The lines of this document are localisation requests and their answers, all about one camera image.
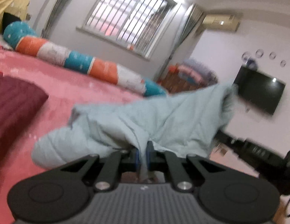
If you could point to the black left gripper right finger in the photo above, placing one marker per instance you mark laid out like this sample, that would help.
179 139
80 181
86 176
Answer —
171 166

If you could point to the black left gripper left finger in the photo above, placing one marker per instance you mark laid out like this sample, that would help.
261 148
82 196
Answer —
114 166

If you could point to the light blue puffer jacket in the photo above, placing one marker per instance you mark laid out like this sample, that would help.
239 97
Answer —
183 123

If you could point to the wooden dresser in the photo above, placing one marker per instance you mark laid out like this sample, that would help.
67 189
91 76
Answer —
174 84

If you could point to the pink bed sheet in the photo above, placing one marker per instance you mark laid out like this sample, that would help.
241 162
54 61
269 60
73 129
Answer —
65 88

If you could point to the folded blankets stack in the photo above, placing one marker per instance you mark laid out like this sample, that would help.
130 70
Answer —
194 72

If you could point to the black low tv stand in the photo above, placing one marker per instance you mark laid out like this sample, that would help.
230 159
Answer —
268 163

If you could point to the maroon folded garment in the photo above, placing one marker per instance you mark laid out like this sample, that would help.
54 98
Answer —
20 100

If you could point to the barred window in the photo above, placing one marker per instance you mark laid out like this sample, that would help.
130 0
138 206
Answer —
135 25

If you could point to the grey curtain right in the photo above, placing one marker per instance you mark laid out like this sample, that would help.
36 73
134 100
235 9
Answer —
191 19

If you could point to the grey curtain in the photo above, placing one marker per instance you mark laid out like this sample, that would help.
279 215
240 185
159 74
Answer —
191 19
56 10

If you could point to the long striped bolster pillow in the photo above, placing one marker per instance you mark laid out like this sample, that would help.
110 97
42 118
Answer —
23 39

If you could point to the grey curtain left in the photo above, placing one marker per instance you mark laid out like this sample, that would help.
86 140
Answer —
56 10

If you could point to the black wall television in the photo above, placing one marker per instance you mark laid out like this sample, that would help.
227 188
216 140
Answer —
261 90

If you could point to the circular wall decals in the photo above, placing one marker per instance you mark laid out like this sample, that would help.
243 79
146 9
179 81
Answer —
251 62

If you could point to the wall air conditioner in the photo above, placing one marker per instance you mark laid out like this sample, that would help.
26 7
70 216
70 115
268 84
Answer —
221 22

